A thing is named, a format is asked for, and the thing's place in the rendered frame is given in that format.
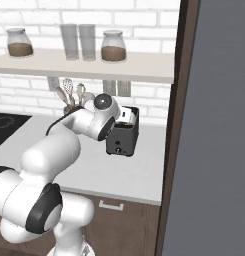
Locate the glass jar with brown contents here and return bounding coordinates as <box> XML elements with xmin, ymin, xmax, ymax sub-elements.
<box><xmin>100</xmin><ymin>29</ymin><xmax>128</xmax><ymax>63</ymax></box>
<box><xmin>6</xmin><ymin>27</ymin><xmax>35</xmax><ymax>58</ymax></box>

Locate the grey fridge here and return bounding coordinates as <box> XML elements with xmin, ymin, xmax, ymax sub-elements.
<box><xmin>161</xmin><ymin>0</ymin><xmax>245</xmax><ymax>256</ymax></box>

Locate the brown drawer front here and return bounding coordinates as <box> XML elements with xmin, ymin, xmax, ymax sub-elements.
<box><xmin>81</xmin><ymin>194</ymin><xmax>161</xmax><ymax>256</ymax></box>

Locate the pale wooden spoon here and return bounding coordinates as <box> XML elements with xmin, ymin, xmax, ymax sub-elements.
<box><xmin>76</xmin><ymin>83</ymin><xmax>87</xmax><ymax>107</ymax></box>

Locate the pale spatula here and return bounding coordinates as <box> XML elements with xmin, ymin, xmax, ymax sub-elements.
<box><xmin>54</xmin><ymin>87</ymin><xmax>70</xmax><ymax>107</ymax></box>

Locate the pale wall shelf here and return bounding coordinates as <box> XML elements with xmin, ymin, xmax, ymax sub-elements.
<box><xmin>0</xmin><ymin>48</ymin><xmax>177</xmax><ymax>85</ymax></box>

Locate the dark grey toaster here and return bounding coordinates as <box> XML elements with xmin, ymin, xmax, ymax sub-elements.
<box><xmin>105</xmin><ymin>105</ymin><xmax>140</xmax><ymax>158</ymax></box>

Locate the black hob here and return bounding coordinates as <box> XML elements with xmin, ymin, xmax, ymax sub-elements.
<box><xmin>0</xmin><ymin>112</ymin><xmax>33</xmax><ymax>151</ymax></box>

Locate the dark brown side panel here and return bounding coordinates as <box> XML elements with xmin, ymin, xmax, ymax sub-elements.
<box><xmin>154</xmin><ymin>0</ymin><xmax>202</xmax><ymax>256</ymax></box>

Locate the dark utensil pot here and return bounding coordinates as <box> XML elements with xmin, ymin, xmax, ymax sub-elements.
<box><xmin>62</xmin><ymin>104</ymin><xmax>86</xmax><ymax>117</ymax></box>

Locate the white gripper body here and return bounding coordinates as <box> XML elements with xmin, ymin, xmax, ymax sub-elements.
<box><xmin>121</xmin><ymin>109</ymin><xmax>135</xmax><ymax>126</ymax></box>

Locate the grey wall switch plate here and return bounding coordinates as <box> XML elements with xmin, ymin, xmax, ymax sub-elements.
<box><xmin>116</xmin><ymin>80</ymin><xmax>132</xmax><ymax>98</ymax></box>
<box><xmin>102</xmin><ymin>79</ymin><xmax>117</xmax><ymax>97</ymax></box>

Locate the pale round ladle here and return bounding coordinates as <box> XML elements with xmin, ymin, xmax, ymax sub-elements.
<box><xmin>82</xmin><ymin>91</ymin><xmax>96</xmax><ymax>112</ymax></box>

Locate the white drawer handle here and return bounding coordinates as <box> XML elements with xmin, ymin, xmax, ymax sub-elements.
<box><xmin>98</xmin><ymin>199</ymin><xmax>125</xmax><ymax>212</ymax></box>

